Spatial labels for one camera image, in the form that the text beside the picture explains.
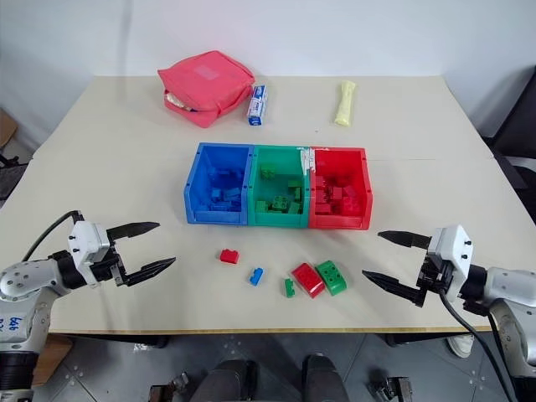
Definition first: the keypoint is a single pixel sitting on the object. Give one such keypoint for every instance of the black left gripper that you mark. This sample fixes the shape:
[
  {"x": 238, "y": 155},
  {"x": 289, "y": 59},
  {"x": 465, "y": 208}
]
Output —
[{"x": 114, "y": 264}]

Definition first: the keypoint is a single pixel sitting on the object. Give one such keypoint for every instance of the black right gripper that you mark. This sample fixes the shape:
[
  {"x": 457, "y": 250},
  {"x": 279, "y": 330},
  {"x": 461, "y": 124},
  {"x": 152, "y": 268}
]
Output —
[{"x": 435, "y": 274}]

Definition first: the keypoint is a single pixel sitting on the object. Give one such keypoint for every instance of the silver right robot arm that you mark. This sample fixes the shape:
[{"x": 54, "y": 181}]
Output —
[{"x": 508, "y": 293}]

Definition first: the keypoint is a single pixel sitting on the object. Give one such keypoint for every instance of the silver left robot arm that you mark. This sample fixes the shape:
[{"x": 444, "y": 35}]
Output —
[{"x": 23, "y": 278}]

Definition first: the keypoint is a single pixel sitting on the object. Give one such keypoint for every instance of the large green curved brick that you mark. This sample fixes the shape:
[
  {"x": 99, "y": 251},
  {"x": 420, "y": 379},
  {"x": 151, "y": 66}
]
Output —
[{"x": 333, "y": 277}]

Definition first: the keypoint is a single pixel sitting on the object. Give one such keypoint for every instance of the black table foot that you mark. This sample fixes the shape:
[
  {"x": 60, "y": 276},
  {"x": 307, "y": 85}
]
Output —
[{"x": 412, "y": 339}]

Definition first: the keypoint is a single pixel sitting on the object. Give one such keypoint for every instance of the red plastic bin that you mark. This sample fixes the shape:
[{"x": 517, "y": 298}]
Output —
[{"x": 364, "y": 184}]

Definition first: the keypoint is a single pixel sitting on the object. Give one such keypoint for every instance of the blue plastic bin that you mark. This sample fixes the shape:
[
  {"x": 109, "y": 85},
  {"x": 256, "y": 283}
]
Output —
[{"x": 199, "y": 184}]

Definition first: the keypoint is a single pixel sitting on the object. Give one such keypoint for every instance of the small red brick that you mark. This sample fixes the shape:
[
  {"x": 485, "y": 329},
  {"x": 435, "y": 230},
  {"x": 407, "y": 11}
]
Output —
[{"x": 229, "y": 256}]

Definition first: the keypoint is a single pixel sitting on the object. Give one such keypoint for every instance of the large red curved brick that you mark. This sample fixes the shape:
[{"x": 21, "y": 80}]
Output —
[{"x": 309, "y": 279}]

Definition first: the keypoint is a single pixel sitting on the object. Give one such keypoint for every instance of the white shoe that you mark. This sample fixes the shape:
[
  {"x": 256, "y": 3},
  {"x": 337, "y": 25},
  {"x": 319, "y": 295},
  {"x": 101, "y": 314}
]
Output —
[{"x": 460, "y": 345}]

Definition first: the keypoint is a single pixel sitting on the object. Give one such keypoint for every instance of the small green brick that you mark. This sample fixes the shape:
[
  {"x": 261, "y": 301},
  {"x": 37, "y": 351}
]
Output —
[{"x": 290, "y": 288}]

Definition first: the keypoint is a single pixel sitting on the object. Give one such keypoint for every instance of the small blue brick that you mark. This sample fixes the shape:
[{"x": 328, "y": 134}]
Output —
[{"x": 256, "y": 277}]

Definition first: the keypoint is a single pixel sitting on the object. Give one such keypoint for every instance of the green plastic bin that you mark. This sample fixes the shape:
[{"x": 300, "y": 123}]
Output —
[{"x": 276, "y": 222}]

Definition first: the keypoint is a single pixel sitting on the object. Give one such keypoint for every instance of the white torn label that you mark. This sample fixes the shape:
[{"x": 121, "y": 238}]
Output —
[{"x": 307, "y": 159}]

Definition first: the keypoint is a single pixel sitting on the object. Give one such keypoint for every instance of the pale yellow tube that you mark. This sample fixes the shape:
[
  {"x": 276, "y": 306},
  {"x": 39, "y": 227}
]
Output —
[{"x": 345, "y": 104}]

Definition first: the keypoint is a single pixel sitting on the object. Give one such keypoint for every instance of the brown cardboard box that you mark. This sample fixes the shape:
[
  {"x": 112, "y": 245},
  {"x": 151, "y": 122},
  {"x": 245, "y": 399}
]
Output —
[{"x": 7, "y": 130}]

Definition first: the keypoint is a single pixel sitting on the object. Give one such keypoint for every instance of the pink fabric pouch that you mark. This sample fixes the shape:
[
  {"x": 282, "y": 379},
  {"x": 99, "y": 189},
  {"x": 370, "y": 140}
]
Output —
[{"x": 205, "y": 84}]

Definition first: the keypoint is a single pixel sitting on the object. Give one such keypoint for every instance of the black office chair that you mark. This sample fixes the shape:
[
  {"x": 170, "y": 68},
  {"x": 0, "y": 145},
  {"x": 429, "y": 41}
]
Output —
[{"x": 515, "y": 121}]

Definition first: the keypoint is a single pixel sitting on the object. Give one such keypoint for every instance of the blue and white carton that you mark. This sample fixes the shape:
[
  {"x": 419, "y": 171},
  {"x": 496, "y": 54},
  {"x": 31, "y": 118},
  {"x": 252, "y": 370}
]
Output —
[{"x": 257, "y": 104}]

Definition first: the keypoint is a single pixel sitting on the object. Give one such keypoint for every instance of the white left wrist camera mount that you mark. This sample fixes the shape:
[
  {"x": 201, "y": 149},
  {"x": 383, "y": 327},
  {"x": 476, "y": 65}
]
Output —
[{"x": 86, "y": 245}]

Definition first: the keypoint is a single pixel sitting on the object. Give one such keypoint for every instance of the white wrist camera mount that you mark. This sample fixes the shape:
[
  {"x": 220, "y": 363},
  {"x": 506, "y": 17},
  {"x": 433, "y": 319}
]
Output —
[
  {"x": 454, "y": 247},
  {"x": 86, "y": 245}
]

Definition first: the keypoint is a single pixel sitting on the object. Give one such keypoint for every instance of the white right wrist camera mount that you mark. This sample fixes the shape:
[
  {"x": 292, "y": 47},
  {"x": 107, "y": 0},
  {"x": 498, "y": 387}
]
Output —
[{"x": 454, "y": 247}]

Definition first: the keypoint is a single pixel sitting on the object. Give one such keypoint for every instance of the metal foot bracket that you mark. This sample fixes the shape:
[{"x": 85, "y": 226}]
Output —
[
  {"x": 169, "y": 387},
  {"x": 391, "y": 387}
]

